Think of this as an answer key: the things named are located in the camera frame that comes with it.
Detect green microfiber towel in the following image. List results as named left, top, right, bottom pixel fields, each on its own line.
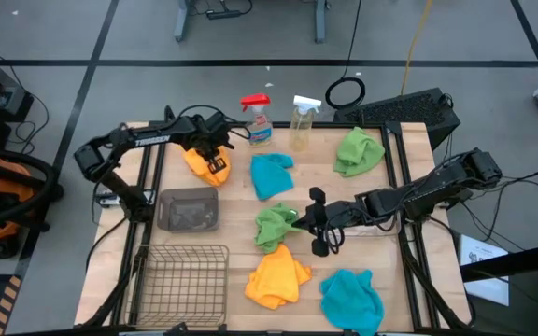
left=253, top=202, right=305, bottom=256
left=333, top=126, right=386, bottom=179

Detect silver mounting bracket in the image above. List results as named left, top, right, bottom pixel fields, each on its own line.
left=96, top=189, right=123, bottom=209

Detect black aluminium table frame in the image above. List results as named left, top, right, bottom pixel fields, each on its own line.
left=81, top=105, right=474, bottom=330

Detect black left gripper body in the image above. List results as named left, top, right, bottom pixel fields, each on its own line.
left=192, top=110, right=235, bottom=158

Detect Windex spray bottle red trigger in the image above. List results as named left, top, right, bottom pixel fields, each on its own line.
left=239, top=92, right=275, bottom=148

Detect teal microfiber towel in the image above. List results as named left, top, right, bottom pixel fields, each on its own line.
left=249, top=152, right=295, bottom=202
left=319, top=268, right=386, bottom=336

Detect metal desk frame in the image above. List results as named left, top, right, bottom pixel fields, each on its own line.
left=174, top=0, right=330, bottom=44

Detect black coiled cable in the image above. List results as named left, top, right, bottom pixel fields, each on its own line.
left=323, top=0, right=367, bottom=111

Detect white printed paper sheet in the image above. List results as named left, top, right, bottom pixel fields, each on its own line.
left=458, top=234, right=511, bottom=307

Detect orange shop vacuum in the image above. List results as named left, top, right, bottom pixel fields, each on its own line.
left=0, top=147, right=64, bottom=260

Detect yellow cable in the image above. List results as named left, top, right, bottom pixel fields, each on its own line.
left=399, top=0, right=434, bottom=97

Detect metal wire basket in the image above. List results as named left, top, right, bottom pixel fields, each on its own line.
left=123, top=243, right=231, bottom=329

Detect orange microfiber towel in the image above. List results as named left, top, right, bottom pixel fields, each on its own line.
left=180, top=145, right=232, bottom=188
left=244, top=243, right=313, bottom=311

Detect clear spray bottle white trigger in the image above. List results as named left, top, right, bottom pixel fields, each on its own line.
left=289, top=94, right=322, bottom=153

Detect black power strip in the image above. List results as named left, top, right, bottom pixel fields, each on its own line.
left=205, top=7, right=243, bottom=21

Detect smoky grey plastic bin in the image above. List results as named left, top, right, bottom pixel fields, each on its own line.
left=156, top=187, right=220, bottom=233

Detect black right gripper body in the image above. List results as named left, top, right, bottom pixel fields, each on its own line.
left=304, top=186, right=361, bottom=259

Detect black vacuum hose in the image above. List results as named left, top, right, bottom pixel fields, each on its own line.
left=0, top=148, right=60, bottom=230

